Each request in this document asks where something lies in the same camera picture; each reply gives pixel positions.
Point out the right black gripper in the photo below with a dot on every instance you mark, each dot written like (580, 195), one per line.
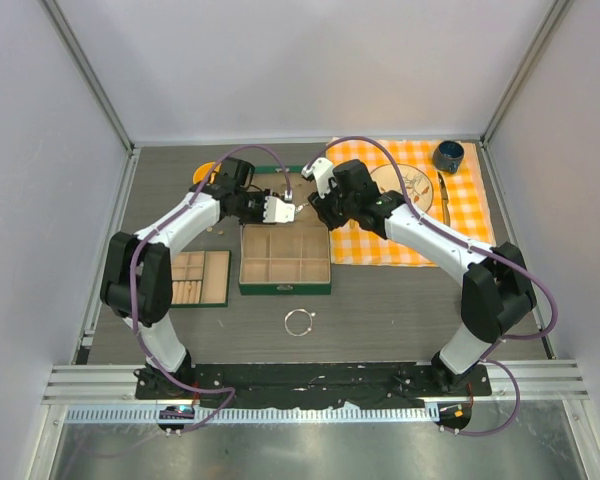
(321, 206)

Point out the orange plastic bowl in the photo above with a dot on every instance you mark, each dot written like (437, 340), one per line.
(206, 171)

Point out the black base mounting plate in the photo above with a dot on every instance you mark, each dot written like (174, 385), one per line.
(317, 386)

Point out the gold knife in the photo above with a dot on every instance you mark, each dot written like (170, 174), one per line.
(444, 199)

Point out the green jewelry tray insert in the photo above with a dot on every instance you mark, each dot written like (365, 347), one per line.
(200, 279)

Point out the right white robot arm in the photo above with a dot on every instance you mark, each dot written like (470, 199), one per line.
(495, 293)

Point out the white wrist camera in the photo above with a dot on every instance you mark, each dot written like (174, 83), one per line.
(321, 172)
(278, 211)

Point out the green jewelry box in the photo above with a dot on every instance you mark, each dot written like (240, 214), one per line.
(286, 259)

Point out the white slotted cable duct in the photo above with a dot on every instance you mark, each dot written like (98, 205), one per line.
(181, 414)

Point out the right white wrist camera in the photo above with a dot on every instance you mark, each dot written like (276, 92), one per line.
(321, 172)

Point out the beige bird pattern plate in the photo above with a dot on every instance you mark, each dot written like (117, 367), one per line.
(419, 187)

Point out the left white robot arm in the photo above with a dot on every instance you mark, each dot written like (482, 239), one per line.
(137, 283)

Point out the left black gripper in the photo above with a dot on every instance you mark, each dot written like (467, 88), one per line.
(259, 218)

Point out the dark blue mug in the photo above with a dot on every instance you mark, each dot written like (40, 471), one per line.
(448, 156)

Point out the aluminium frame rail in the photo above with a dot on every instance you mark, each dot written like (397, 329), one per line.
(532, 380)

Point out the orange white checkered cloth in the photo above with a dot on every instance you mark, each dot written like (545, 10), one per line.
(468, 204)

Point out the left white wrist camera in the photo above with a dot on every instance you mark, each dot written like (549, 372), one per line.
(278, 211)

